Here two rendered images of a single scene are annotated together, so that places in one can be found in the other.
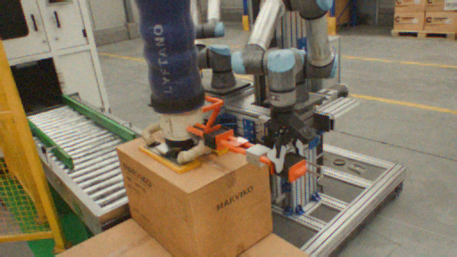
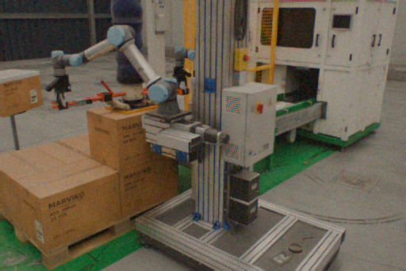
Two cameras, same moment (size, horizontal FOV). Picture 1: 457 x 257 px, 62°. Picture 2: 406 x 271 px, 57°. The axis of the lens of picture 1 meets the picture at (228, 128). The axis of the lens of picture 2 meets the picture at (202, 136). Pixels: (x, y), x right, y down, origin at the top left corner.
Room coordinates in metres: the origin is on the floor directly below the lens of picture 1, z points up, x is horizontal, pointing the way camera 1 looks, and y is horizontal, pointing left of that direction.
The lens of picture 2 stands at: (1.60, -2.76, 1.67)
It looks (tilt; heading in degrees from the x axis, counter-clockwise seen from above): 18 degrees down; 81
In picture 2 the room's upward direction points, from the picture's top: straight up
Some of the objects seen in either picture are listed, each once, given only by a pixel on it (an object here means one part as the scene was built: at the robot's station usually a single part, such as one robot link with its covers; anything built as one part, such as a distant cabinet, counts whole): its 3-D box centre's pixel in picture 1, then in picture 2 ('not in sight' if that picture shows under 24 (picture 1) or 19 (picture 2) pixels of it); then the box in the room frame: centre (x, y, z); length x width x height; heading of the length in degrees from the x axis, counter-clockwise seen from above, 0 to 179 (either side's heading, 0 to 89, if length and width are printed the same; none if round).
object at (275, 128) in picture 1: (281, 121); (62, 83); (1.07, -0.16, 1.21); 0.09 x 0.08 x 0.12; 38
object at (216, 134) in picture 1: (219, 137); (105, 97); (1.32, 0.04, 1.07); 0.10 x 0.08 x 0.06; 128
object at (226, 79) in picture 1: (222, 77); not in sight; (2.13, 0.00, 1.09); 0.15 x 0.15 x 0.10
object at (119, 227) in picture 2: not in sight; (89, 204); (1.09, 0.25, 0.07); 1.20 x 1.00 x 0.14; 38
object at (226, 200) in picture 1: (193, 188); (133, 131); (1.51, 0.19, 0.75); 0.60 x 0.40 x 0.40; 38
